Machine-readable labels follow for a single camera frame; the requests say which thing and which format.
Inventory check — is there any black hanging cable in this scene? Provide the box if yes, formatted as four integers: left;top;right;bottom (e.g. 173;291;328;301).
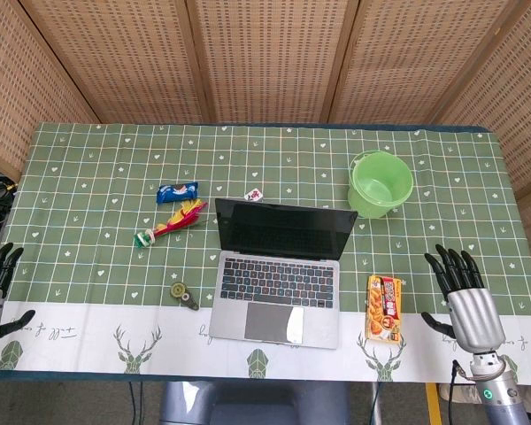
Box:
127;382;143;425

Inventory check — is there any black and silver right hand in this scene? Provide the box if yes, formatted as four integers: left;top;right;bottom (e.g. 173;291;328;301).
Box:
420;243;506;355

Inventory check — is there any olive correction tape dispenser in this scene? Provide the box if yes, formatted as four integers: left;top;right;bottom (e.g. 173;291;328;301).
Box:
169;281;200;312

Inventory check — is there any blue snack packet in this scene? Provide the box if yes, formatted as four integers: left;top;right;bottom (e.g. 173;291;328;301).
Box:
155;182;200;205

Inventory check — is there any yellow curry box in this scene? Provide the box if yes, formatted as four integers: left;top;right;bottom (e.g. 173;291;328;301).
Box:
364;274;404;344

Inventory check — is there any green checked tablecloth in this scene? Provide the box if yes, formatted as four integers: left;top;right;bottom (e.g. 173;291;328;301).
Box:
0;122;531;386

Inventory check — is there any silver laptop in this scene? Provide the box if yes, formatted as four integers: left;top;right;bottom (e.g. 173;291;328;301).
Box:
209;197;359;351

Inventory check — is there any colourful feather shuttlecock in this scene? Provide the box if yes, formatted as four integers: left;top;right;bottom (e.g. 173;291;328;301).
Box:
133;198;209;250

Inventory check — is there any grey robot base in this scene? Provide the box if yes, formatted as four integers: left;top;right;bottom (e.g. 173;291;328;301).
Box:
158;380;351;425

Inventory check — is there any bamboo folding screen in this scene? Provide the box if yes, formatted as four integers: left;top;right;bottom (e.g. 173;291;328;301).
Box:
0;0;531;311

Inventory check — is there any green plastic bucket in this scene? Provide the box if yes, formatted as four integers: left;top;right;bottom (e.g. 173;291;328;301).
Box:
347;150;415;220

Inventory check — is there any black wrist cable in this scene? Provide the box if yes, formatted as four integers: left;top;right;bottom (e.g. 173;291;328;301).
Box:
445;359;475;425

